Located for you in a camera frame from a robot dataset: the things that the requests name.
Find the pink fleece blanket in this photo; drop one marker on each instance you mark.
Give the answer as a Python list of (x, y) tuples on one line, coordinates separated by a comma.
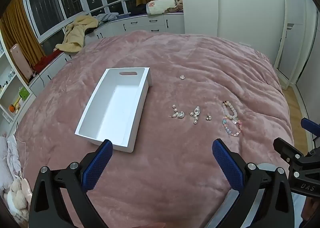
[(175, 155)]

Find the orange toy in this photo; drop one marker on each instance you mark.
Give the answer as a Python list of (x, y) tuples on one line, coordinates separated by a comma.
[(12, 108)]

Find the white plastic storage box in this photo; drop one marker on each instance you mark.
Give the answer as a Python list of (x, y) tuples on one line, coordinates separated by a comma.
[(120, 108)]

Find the grey crumpled clothes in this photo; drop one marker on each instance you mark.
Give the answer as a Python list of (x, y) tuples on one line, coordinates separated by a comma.
[(107, 16)]

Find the white door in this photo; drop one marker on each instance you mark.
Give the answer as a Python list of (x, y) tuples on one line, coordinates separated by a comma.
[(292, 38)]

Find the red cloth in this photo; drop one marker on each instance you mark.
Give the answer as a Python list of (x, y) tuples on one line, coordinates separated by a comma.
[(47, 60)]

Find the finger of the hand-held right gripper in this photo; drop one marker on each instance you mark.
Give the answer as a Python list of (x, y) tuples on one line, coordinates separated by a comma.
[(310, 125), (285, 146)]

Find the cream plush toy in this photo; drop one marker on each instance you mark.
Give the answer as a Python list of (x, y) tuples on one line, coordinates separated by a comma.
[(17, 198)]

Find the white window seat cabinet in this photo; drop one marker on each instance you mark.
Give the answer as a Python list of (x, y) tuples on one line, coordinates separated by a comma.
[(150, 21)]

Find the yellow fleece robe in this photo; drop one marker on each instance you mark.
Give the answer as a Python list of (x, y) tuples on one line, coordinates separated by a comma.
[(75, 33)]

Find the small pearl stud earring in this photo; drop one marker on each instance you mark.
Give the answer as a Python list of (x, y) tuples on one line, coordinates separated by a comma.
[(208, 117)]

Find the rolled floral white pillow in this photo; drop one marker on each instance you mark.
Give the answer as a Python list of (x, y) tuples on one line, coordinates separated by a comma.
[(162, 5)]

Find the silver pearl drop earring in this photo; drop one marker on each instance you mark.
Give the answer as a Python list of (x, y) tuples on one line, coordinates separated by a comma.
[(196, 111)]

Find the dark purple cloth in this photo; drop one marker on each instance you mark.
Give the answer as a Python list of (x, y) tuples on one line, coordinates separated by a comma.
[(137, 11)]

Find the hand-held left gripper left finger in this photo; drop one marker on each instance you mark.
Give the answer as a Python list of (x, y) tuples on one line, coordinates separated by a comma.
[(98, 165)]

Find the pale crumpled quilt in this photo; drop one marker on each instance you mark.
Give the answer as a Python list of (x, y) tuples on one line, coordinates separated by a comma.
[(11, 155)]

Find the green box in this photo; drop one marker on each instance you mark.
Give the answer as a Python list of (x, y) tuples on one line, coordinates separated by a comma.
[(24, 93)]

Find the brown plush toy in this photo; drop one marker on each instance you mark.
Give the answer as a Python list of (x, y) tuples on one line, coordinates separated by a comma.
[(180, 3)]

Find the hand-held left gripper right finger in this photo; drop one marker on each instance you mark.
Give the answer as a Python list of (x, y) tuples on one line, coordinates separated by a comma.
[(227, 165)]

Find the pink tower appliance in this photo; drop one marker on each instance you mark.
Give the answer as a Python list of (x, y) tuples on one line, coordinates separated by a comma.
[(21, 60)]

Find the white shelf unit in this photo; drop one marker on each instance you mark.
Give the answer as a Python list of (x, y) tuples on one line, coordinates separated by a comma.
[(10, 85)]

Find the pearl cluster earring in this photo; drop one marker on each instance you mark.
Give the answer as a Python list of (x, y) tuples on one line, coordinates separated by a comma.
[(180, 115)]

